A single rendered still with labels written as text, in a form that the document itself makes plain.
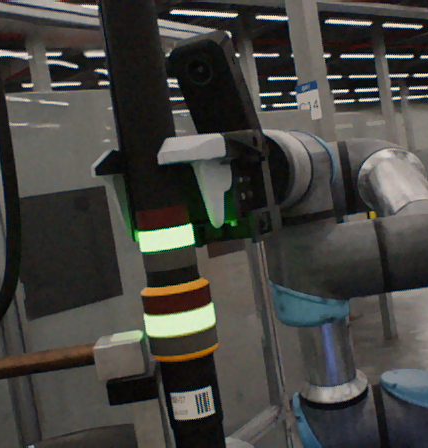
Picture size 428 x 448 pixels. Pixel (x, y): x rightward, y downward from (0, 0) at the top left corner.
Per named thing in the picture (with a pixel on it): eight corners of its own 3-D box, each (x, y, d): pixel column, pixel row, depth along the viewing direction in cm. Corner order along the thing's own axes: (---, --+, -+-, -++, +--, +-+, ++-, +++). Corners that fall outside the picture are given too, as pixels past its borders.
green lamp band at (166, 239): (139, 253, 41) (135, 233, 41) (143, 248, 45) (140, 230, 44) (194, 245, 41) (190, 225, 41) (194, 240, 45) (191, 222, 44)
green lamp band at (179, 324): (144, 340, 41) (141, 320, 41) (149, 325, 45) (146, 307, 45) (215, 328, 41) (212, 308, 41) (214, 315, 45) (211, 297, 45)
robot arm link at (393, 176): (421, 193, 110) (508, 310, 63) (352, 203, 112) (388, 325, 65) (412, 123, 107) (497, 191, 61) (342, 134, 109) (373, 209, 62)
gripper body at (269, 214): (257, 243, 47) (305, 224, 58) (237, 120, 47) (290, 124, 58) (161, 255, 50) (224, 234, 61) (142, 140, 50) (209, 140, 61)
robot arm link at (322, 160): (346, 203, 72) (334, 124, 72) (319, 214, 62) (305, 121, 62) (277, 213, 75) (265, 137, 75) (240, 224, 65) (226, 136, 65)
